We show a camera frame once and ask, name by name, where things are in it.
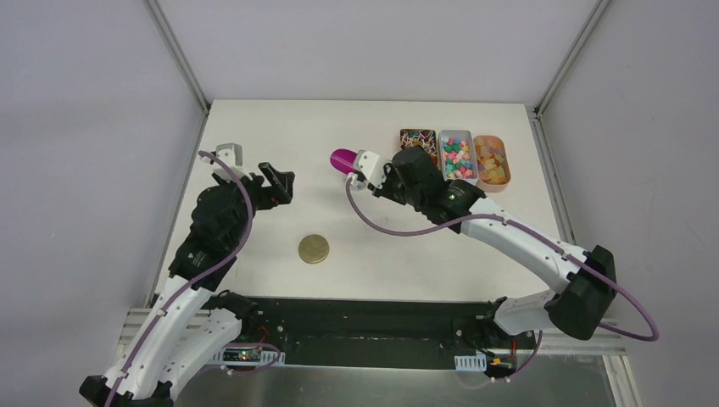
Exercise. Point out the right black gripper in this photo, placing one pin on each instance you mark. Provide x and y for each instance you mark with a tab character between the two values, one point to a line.
384	192

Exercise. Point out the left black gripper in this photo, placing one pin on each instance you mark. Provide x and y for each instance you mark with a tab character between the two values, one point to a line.
264	186

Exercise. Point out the magenta plastic scoop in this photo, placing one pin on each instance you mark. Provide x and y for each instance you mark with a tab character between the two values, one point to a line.
343	160

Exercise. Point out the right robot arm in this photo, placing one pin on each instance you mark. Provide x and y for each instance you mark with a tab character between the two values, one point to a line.
578	293

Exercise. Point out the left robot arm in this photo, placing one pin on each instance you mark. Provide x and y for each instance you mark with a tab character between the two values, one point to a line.
158	364

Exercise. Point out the white tin of candies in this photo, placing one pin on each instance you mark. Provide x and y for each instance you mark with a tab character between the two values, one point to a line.
457	156

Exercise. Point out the gold tin of lollipops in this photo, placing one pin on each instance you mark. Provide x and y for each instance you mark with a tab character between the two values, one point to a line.
425	138

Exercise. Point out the gold jar lid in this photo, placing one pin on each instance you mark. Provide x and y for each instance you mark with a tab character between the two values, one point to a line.
313	249

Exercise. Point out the pink tray of gummies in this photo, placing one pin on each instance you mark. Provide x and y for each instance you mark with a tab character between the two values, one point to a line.
493	168

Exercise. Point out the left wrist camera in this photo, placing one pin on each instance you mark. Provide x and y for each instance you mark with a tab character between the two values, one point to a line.
225	161

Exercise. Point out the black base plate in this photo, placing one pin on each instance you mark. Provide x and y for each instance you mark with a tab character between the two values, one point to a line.
372	334

